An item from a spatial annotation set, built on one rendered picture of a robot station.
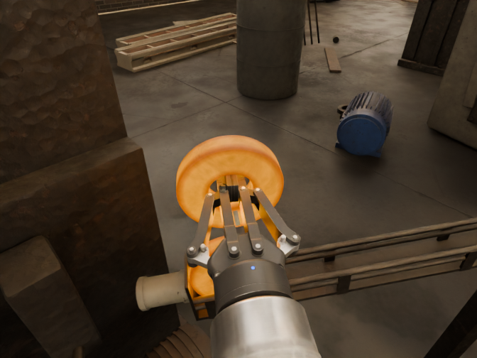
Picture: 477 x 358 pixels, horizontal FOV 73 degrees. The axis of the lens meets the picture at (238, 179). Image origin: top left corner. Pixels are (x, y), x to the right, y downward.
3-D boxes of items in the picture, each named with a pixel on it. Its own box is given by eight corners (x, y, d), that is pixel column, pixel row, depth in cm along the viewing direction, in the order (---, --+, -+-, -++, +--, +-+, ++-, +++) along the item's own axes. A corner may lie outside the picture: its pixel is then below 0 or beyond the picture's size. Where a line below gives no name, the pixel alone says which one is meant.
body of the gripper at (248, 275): (213, 339, 32) (206, 261, 39) (295, 327, 33) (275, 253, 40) (209, 300, 27) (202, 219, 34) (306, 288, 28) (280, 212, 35)
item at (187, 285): (194, 287, 66) (184, 253, 59) (197, 286, 66) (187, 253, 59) (196, 321, 60) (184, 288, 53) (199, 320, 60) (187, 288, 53)
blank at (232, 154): (162, 145, 43) (161, 160, 40) (276, 123, 43) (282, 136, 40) (189, 221, 53) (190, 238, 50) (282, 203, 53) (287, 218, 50)
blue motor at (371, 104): (329, 156, 215) (338, 109, 194) (347, 121, 255) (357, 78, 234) (377, 168, 203) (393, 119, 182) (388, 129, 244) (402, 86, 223)
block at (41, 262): (43, 332, 64) (-15, 253, 49) (83, 306, 68) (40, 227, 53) (63, 375, 57) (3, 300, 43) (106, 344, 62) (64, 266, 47)
